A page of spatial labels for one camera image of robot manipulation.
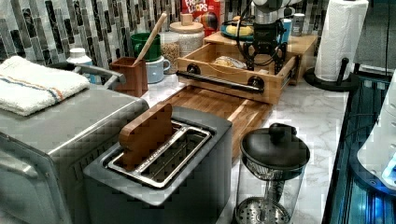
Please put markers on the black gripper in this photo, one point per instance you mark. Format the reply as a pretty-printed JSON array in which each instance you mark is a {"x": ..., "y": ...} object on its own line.
[{"x": 267, "y": 39}]

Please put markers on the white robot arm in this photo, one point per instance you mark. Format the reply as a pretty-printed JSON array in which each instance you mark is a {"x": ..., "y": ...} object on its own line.
[{"x": 266, "y": 11}]

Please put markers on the yellow banana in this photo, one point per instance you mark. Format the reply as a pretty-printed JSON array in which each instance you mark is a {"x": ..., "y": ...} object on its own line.
[{"x": 241, "y": 30}]

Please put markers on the white chips bag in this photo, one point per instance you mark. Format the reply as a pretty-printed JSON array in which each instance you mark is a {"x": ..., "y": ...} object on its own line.
[{"x": 230, "y": 62}]

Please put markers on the blue cup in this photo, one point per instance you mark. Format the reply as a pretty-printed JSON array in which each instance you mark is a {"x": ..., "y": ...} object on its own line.
[{"x": 287, "y": 29}]

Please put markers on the wooden drawer box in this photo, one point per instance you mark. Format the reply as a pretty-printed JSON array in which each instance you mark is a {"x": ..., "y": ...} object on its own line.
[{"x": 220, "y": 66}]

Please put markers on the blue plate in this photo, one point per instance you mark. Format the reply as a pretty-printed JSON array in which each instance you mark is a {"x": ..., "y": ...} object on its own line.
[{"x": 243, "y": 38}]

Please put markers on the metal can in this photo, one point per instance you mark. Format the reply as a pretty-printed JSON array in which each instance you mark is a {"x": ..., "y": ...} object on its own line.
[{"x": 297, "y": 24}]

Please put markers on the wooden cutting board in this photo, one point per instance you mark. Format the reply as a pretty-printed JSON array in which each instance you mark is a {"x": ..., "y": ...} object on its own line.
[{"x": 245, "y": 115}]

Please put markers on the red Froot Loops box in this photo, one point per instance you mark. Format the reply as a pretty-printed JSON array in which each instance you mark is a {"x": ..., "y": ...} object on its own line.
[{"x": 210, "y": 13}]

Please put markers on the jar with wooden lid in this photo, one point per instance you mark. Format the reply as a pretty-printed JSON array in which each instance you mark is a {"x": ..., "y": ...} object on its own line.
[{"x": 190, "y": 34}]

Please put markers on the paper towel roll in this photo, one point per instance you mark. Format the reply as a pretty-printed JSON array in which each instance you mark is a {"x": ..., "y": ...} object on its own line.
[{"x": 340, "y": 37}]

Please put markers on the clear lidded jar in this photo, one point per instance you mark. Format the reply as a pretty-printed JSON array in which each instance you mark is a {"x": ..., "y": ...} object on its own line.
[{"x": 170, "y": 49}]

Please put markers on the light blue mug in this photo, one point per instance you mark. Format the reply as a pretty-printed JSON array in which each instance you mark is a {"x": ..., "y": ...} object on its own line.
[{"x": 156, "y": 69}]

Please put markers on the wooden spoon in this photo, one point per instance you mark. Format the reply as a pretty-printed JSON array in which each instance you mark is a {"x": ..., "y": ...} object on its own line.
[{"x": 154, "y": 32}]

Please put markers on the glass french press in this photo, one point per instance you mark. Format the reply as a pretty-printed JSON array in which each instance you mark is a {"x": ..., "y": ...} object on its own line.
[{"x": 270, "y": 175}]

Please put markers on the brown wooden utensil holder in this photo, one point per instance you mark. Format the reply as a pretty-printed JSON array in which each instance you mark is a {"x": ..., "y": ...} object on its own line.
[{"x": 135, "y": 73}]

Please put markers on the silver toaster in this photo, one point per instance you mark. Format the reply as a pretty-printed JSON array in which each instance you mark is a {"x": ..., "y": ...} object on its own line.
[{"x": 186, "y": 180}]

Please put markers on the wooden toast slice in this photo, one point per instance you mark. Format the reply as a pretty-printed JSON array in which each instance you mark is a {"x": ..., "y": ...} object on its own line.
[{"x": 145, "y": 134}]

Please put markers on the blue white bottle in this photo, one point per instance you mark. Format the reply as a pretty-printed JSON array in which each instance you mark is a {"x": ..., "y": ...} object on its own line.
[{"x": 79, "y": 56}]

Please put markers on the white folded towel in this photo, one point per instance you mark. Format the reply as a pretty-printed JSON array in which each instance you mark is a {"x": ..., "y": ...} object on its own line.
[{"x": 26, "y": 87}]

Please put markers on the silver toaster oven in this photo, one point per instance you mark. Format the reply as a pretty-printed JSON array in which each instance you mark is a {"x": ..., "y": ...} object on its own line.
[{"x": 43, "y": 156}]

